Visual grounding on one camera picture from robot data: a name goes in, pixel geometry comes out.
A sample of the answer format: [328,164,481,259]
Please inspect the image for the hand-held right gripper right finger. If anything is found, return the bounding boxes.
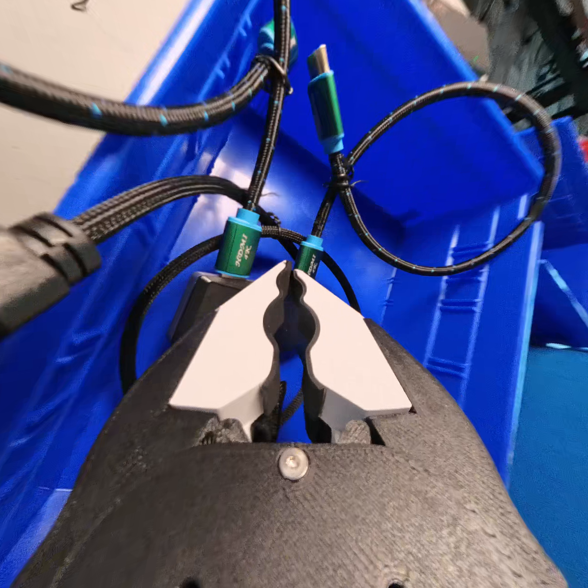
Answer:
[293,269,413,443]

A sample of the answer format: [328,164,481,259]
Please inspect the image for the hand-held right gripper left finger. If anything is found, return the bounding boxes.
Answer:
[168,260,295,443]

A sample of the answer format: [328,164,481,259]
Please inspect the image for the black hdmi switch with cable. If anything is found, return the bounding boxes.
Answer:
[0,176,361,396]

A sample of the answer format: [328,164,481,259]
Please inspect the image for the braided hdmi cable green plugs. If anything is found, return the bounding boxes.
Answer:
[294,43,562,277]
[0,0,300,279]

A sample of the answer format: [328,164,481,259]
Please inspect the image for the blue plastic bin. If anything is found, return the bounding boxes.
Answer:
[507,115,588,588]
[0,0,552,520]

